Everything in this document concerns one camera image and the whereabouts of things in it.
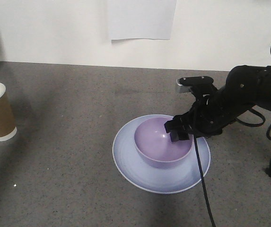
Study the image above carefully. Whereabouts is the purple plastic bowl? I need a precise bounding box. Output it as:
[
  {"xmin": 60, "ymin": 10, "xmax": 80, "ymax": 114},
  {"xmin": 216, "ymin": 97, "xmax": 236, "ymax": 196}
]
[{"xmin": 134, "ymin": 115, "xmax": 194, "ymax": 169}]

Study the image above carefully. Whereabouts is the light blue plastic plate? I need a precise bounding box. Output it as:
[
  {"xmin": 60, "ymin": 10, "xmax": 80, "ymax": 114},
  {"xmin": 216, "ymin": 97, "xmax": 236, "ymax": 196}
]
[{"xmin": 112, "ymin": 114, "xmax": 210, "ymax": 194}]

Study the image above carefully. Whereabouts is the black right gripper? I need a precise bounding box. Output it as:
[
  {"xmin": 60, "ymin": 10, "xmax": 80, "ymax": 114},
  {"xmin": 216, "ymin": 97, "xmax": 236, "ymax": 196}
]
[{"xmin": 164, "ymin": 85, "xmax": 241, "ymax": 143}]

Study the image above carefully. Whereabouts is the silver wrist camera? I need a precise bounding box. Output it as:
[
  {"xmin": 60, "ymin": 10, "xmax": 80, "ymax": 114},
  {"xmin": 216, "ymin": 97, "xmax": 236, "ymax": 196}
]
[{"xmin": 175, "ymin": 76, "xmax": 216, "ymax": 95}]

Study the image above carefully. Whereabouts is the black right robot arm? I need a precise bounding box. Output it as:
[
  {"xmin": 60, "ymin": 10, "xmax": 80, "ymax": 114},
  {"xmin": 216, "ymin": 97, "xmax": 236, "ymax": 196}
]
[{"xmin": 164, "ymin": 65, "xmax": 271, "ymax": 141}]

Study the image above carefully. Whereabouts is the black cable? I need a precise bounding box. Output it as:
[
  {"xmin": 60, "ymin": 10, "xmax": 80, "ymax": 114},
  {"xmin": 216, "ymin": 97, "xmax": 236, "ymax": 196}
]
[{"xmin": 192, "ymin": 132, "xmax": 217, "ymax": 227}]

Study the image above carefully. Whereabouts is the white paper sheet on wall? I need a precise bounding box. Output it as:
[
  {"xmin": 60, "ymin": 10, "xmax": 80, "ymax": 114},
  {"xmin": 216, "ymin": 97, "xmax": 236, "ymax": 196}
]
[{"xmin": 107, "ymin": 0, "xmax": 176, "ymax": 40}]

